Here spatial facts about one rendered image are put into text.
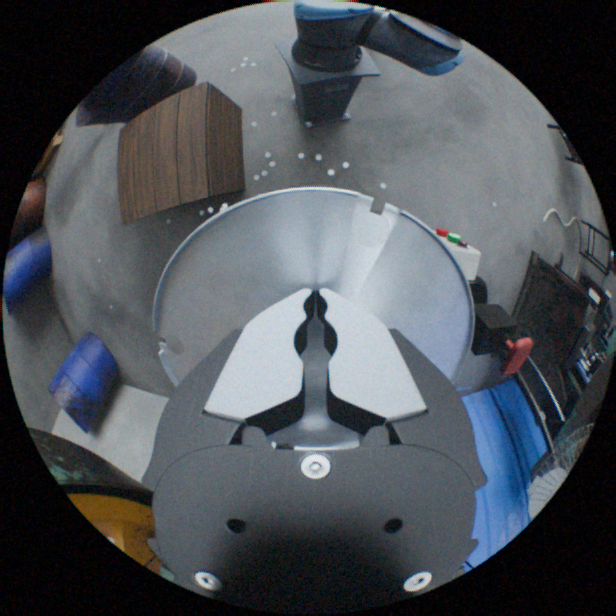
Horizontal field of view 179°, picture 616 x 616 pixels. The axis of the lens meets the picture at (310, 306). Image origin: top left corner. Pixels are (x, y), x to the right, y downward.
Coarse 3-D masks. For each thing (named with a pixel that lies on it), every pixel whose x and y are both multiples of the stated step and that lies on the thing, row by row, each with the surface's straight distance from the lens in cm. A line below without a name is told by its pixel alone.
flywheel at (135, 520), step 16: (80, 496) 43; (96, 496) 44; (112, 496) 46; (128, 496) 52; (96, 512) 46; (112, 512) 48; (128, 512) 50; (144, 512) 54; (112, 528) 55; (128, 528) 58; (144, 528) 61; (128, 544) 60; (144, 544) 64; (144, 560) 66; (160, 560) 71
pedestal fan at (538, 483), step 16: (480, 288) 134; (528, 400) 103; (544, 416) 102; (544, 432) 102; (544, 480) 91; (560, 480) 100; (528, 496) 95; (544, 496) 94; (512, 512) 92; (512, 528) 96
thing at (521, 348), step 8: (504, 344) 42; (512, 344) 42; (520, 344) 38; (528, 344) 40; (512, 352) 38; (520, 352) 39; (528, 352) 42; (504, 360) 39; (512, 360) 38; (520, 360) 41; (504, 368) 39; (512, 368) 41
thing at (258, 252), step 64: (320, 192) 12; (192, 256) 15; (256, 256) 13; (320, 256) 13; (384, 256) 14; (448, 256) 16; (192, 320) 18; (384, 320) 16; (448, 320) 18; (320, 384) 18; (320, 448) 31
